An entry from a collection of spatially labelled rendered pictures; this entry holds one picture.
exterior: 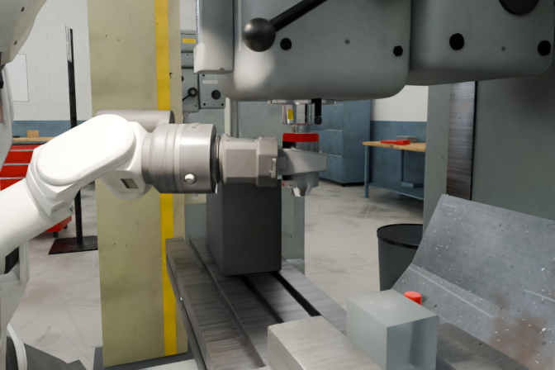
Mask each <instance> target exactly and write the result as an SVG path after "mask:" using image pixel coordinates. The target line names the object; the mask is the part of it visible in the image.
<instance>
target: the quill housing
mask: <svg viewBox="0 0 555 370"><path fill-rule="evenodd" d="M300 1H302V0H234V71H232V72H230V73H227V74H217V82H218V87H219V89H220V90H221V93H222V94H223V95H224V96H225V97H228V98H229V99H230V100H233V101H237V102H266V101H267V100H271V99H315V98H322V99H334V100H335V101H336V102H345V101H358V100H372V99H383V98H389V97H393V96H395V95H397V94H398V93H399V92H400V91H401V90H402V89H403V88H404V87H405V85H406V83H407V81H408V77H409V67H410V16H411V0H327V1H326V2H324V3H322V4H320V5H319V6H318V7H316V8H314V9H313V10H311V11H310V12H308V13H307V14H305V15H304V16H302V17H300V18H298V19H297V20H295V21H294V22H292V23H291V24H289V25H288V26H285V27H284V28H282V29H281V30H280V31H278V32H276V38H275V41H274V44H273V46H272V47H271V48H270V49H268V50H266V51H264V52H254V51H252V50H250V49H249V48H248V47H247V46H246V45H245V43H244V41H243V29H244V26H245V24H246V23H247V22H248V21H250V20H251V19H254V18H256V17H262V18H264V19H267V20H268V21H270V20H271V19H273V18H274V17H276V16H278V15H279V14H281V13H282V12H285V11H286V10H287V9H289V8H290V7H292V6H294V5H296V4H297V3H299V2H300Z"/></svg>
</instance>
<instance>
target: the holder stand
mask: <svg viewBox="0 0 555 370"><path fill-rule="evenodd" d="M206 240H207V245H208V247H209V249H210V251H211V253H212V255H213V257H214V259H215V261H216V263H217V265H218V267H219V269H220V271H221V273H222V275H223V276H233V275H240V274H248V273H262V272H270V271H277V270H281V269H282V180H281V179H280V178H277V186H276V187H258V186H257V185H256V183H255V184H252V183H229V184H227V185H222V184H221V181H220V182H219V183H218V184H216V190H215V193H214V194H207V195H206Z"/></svg>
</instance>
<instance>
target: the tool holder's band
mask: <svg viewBox="0 0 555 370"><path fill-rule="evenodd" d="M282 141H288V142H316V141H320V135H319V134H318V133H311V132H309V133H292V132H287V133H283V134H282Z"/></svg>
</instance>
